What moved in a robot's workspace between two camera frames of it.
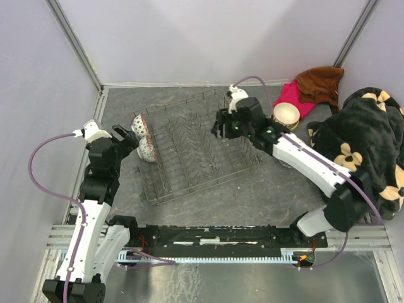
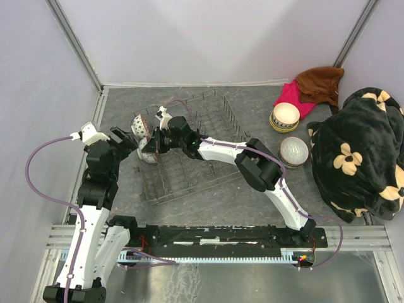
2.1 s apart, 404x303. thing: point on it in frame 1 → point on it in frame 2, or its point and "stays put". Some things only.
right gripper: x=224 y=117 → x=151 y=146
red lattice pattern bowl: x=286 y=113 stays put
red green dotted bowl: x=146 y=150 stays put
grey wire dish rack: x=189 y=154 stays put
